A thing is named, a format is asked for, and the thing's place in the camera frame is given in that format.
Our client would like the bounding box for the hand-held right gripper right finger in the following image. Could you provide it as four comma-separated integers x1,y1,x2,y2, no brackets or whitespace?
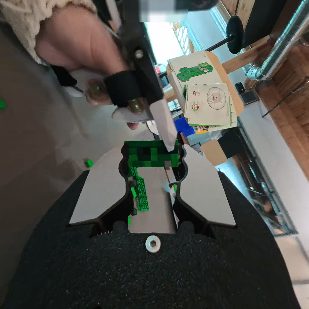
173,144,236,229

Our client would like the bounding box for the narrow green lego creeper body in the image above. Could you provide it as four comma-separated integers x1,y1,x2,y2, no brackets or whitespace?
124,140,180,178

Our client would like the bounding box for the tan board on wire stand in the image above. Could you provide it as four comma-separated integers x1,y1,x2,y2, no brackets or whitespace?
200,139,228,167

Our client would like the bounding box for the instruction sheet with creeper picture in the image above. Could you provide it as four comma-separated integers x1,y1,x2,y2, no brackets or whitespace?
167,51,215,85

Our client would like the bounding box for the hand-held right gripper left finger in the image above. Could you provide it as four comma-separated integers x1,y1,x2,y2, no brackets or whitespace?
69,144,135,233

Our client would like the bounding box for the person's left forearm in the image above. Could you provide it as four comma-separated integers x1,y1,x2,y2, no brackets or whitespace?
0,0,97,66

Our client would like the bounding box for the person's left hand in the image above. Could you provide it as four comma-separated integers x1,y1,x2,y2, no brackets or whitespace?
35,7,146,131

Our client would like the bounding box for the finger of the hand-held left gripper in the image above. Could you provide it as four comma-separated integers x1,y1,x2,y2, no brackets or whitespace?
149,98,178,152

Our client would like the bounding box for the blue plastic block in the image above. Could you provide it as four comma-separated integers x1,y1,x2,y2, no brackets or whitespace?
174,117,195,138

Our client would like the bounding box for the wide green lego plate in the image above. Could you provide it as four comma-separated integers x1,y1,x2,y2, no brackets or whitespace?
135,175,150,212

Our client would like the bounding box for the black floor lamp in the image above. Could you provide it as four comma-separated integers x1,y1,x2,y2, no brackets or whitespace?
205,15,245,54

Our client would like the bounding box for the large silver ventilation duct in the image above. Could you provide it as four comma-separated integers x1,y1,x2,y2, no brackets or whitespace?
243,0,309,82

